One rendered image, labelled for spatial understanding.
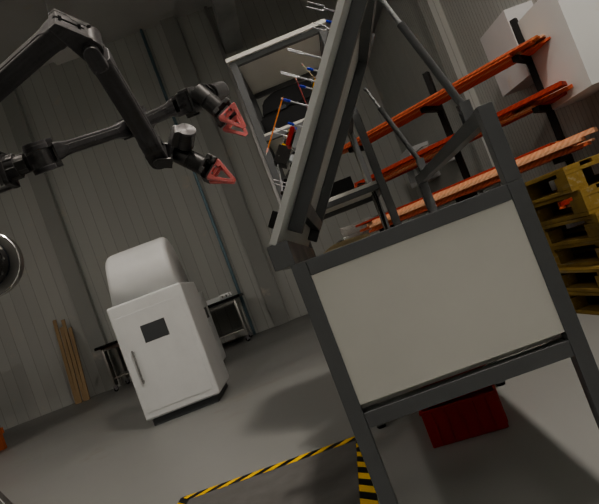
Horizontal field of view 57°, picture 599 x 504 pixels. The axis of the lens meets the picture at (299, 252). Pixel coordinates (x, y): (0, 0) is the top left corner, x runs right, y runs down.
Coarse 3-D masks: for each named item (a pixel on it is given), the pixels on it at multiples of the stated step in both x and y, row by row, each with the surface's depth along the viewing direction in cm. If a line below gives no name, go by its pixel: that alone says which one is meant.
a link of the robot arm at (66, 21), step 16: (48, 16) 130; (64, 16) 131; (48, 32) 128; (64, 32) 128; (80, 32) 130; (96, 32) 135; (32, 48) 130; (48, 48) 131; (64, 48) 131; (80, 48) 132; (0, 64) 134; (16, 64) 131; (32, 64) 132; (0, 80) 133; (16, 80) 134; (0, 96) 136
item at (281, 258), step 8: (272, 248) 138; (280, 248) 138; (288, 248) 138; (296, 248) 159; (304, 248) 195; (312, 248) 252; (272, 256) 138; (280, 256) 138; (288, 256) 138; (296, 256) 149; (304, 256) 179; (312, 256) 226; (280, 264) 138; (288, 264) 138
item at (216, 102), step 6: (210, 96) 169; (216, 96) 170; (204, 102) 169; (210, 102) 169; (216, 102) 169; (222, 102) 166; (228, 102) 167; (204, 108) 172; (210, 108) 169; (216, 108) 166; (222, 108) 169; (216, 114) 167; (222, 126) 175
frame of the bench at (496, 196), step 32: (512, 192) 134; (416, 224) 136; (320, 256) 137; (352, 256) 137; (544, 256) 133; (320, 320) 137; (576, 320) 132; (544, 352) 133; (576, 352) 132; (448, 384) 135; (480, 384) 134; (352, 416) 136; (384, 416) 136; (384, 480) 136
